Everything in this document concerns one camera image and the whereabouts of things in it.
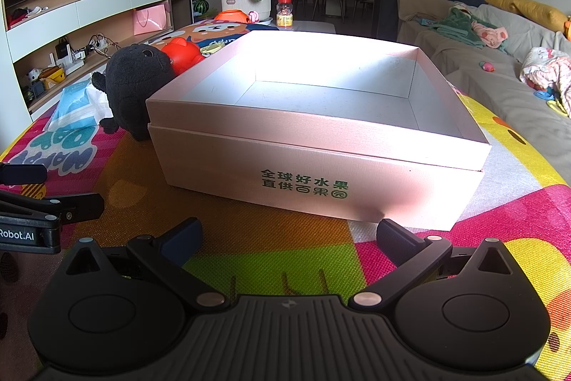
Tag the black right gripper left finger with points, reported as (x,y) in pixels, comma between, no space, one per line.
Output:
(122,306)

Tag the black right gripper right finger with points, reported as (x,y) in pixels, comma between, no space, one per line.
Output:
(469,310)

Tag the blue white wipes pack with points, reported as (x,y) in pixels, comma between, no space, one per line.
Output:
(81,105)

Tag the black plush toy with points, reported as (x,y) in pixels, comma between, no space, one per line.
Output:
(131,76)

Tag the red toy figure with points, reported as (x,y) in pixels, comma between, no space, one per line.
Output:
(183,54)

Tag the colourful play mat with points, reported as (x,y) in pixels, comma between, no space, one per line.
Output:
(249,248)

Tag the white wood tv cabinet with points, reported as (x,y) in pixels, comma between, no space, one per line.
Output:
(75,20)

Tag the pink cardboard box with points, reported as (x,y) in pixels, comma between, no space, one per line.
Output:
(332,125)

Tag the grey covered sofa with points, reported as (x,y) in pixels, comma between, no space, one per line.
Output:
(492,76)

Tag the small pink toy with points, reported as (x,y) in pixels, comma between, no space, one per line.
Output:
(486,66)

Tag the pink gift bag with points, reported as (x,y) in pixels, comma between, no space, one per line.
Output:
(149,20)

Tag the white floral blanket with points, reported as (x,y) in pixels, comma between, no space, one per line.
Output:
(547,68)

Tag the pink patterned clothing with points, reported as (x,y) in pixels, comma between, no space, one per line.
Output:
(492,37)

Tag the green clothing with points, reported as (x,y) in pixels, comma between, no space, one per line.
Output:
(456,26)

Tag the orange bowl toy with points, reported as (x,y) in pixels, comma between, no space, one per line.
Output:
(237,16)

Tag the yellow cushion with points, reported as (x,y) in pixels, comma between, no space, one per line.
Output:
(542,14)

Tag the red lid snack jar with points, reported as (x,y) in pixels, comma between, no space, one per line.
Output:
(284,14)

